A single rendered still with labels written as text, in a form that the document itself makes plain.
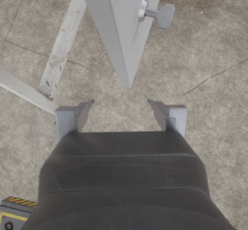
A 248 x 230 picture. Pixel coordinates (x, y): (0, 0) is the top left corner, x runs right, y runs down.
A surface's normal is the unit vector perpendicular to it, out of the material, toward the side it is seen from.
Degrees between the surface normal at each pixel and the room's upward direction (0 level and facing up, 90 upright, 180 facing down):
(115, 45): 90
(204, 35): 0
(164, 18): 0
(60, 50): 0
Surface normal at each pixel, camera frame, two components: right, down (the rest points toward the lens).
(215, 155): -0.09, -0.13
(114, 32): -0.31, 0.95
